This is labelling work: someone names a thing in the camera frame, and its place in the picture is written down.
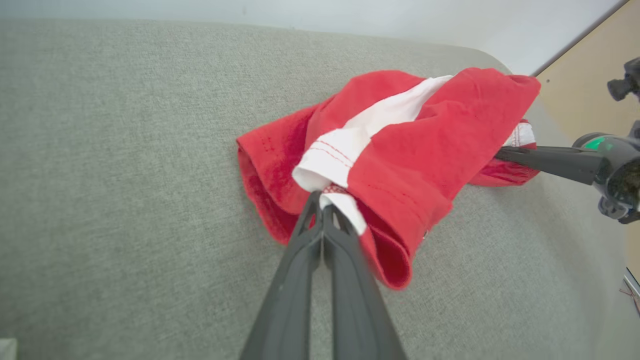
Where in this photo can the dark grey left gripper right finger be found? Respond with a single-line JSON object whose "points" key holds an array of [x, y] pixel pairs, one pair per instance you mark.
{"points": [[357, 315]]}

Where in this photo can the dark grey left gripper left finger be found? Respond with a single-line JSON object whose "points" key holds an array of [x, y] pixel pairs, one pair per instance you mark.
{"points": [[290, 310]]}

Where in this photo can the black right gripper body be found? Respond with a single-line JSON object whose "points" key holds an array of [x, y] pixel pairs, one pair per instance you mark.
{"points": [[620, 170]]}

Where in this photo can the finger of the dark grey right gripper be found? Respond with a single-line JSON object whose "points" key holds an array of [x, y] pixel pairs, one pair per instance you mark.
{"points": [[560, 162]]}

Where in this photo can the red Bulls shorts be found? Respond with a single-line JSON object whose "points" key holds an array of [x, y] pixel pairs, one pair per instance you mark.
{"points": [[400, 165]]}

